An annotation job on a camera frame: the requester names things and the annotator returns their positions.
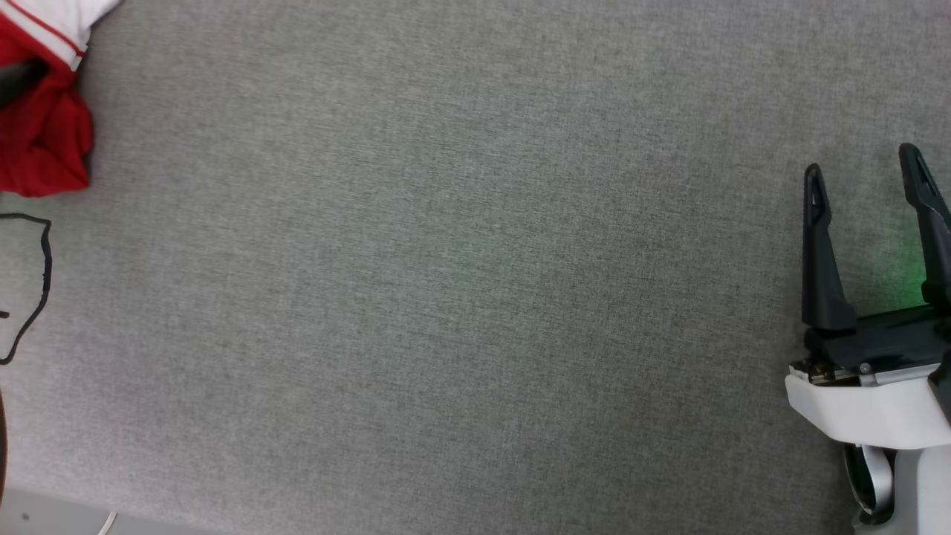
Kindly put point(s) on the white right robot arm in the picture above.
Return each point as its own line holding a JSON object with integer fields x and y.
{"x": 921, "y": 490}

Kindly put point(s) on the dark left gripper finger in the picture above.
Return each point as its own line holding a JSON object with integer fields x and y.
{"x": 18, "y": 80}

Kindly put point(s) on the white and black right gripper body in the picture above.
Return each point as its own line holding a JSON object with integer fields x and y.
{"x": 877, "y": 409}

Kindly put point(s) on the grey fabric sofa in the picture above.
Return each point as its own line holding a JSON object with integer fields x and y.
{"x": 446, "y": 260}

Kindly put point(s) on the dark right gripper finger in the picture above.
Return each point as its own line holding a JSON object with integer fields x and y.
{"x": 817, "y": 275}
{"x": 937, "y": 245}

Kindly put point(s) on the red garment with white trim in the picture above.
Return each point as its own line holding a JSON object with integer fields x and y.
{"x": 44, "y": 141}

